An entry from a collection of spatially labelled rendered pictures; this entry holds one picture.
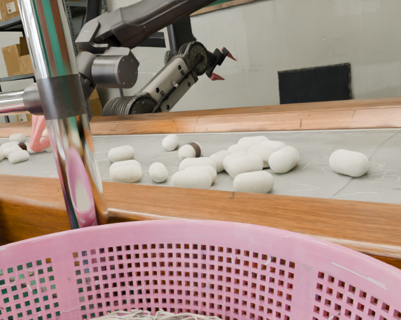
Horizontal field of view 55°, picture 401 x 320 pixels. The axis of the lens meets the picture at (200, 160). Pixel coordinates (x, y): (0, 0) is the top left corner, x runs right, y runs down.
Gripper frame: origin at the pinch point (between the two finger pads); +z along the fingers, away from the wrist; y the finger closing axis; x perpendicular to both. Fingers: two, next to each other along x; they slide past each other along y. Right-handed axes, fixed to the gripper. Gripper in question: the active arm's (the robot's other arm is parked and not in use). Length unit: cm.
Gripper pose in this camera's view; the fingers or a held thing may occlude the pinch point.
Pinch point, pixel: (35, 146)
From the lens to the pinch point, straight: 68.9
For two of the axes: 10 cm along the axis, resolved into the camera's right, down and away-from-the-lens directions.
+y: 8.2, 0.2, -5.7
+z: -3.4, 8.2, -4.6
